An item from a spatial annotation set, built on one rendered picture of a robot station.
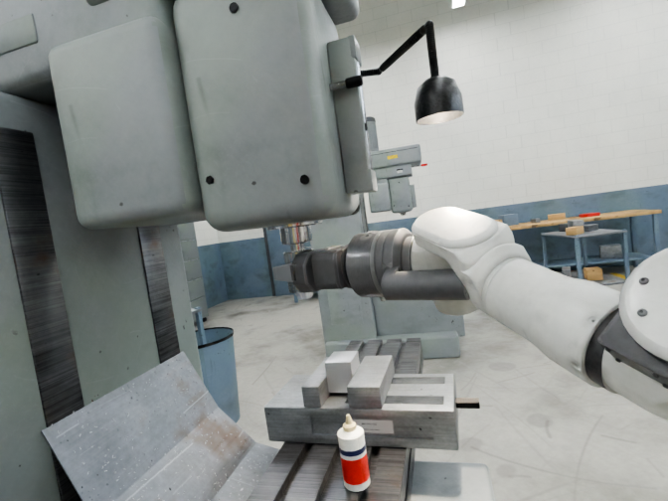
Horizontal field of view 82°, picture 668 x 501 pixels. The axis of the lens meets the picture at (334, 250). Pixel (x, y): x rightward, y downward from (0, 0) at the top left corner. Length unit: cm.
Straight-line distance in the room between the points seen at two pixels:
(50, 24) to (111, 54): 12
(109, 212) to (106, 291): 22
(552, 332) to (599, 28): 764
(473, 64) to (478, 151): 143
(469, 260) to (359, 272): 15
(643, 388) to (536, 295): 10
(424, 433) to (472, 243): 42
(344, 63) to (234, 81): 15
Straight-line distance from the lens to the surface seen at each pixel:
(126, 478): 78
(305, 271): 52
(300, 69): 51
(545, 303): 35
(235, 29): 56
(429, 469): 84
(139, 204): 58
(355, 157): 55
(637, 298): 29
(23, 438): 73
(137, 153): 58
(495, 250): 40
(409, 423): 73
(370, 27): 782
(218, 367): 281
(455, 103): 63
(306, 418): 77
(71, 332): 76
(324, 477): 71
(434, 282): 43
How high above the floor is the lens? 130
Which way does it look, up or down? 4 degrees down
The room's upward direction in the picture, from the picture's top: 8 degrees counter-clockwise
